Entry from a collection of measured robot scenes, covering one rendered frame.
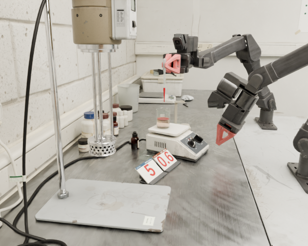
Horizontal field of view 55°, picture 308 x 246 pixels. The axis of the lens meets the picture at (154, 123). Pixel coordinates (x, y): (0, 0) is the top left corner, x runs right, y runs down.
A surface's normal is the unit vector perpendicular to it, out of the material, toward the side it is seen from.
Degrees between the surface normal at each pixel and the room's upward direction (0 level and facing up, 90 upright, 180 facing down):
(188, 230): 0
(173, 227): 0
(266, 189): 0
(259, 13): 90
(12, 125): 90
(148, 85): 94
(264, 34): 90
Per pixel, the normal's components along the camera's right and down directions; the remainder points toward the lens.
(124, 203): 0.00, -0.96
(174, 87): -0.08, 0.33
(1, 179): 0.99, 0.05
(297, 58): -0.58, 0.18
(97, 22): 0.16, 0.27
